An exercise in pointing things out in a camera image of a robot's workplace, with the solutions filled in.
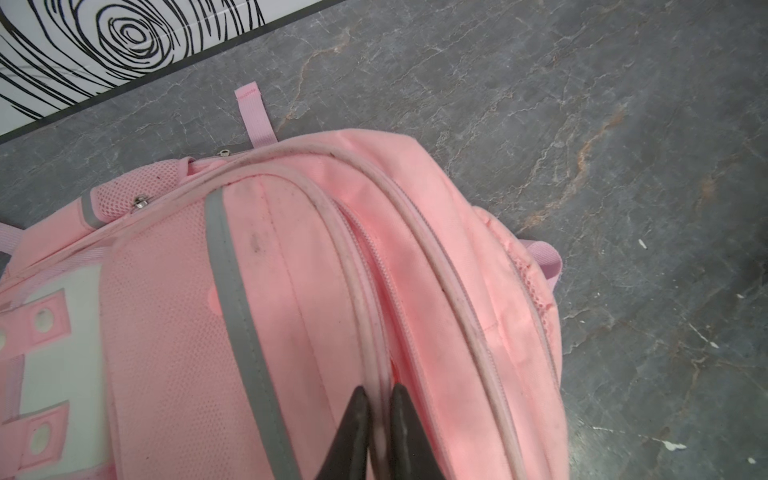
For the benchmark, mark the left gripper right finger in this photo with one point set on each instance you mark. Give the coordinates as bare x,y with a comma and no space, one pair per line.
411,454

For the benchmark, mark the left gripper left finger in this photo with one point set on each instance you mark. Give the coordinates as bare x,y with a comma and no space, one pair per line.
347,458

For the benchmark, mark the pink student backpack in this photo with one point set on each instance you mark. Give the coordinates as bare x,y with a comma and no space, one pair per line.
210,318

